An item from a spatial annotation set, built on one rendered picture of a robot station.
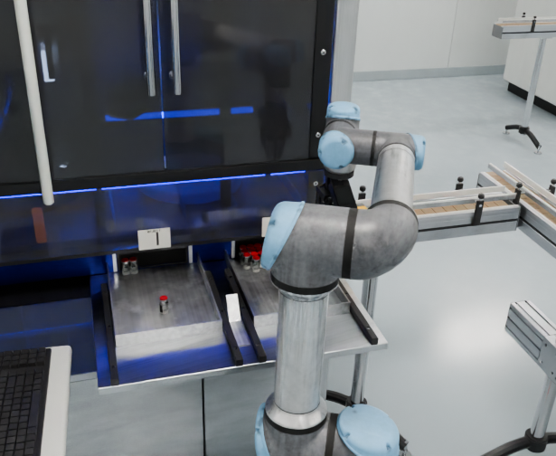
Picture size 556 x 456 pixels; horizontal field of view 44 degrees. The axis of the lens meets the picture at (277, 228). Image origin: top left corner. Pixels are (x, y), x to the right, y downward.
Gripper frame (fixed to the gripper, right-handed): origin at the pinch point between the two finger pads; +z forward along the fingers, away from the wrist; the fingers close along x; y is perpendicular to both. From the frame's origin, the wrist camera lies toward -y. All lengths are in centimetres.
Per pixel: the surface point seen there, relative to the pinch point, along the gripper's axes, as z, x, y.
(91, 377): 51, 62, 28
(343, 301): 20.1, -5.5, 5.0
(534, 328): 55, -84, 22
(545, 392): 75, -86, 12
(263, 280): 21.3, 12.1, 21.7
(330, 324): 21.6, 0.6, -1.7
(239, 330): 21.4, 24.0, 0.9
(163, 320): 21.3, 41.8, 9.5
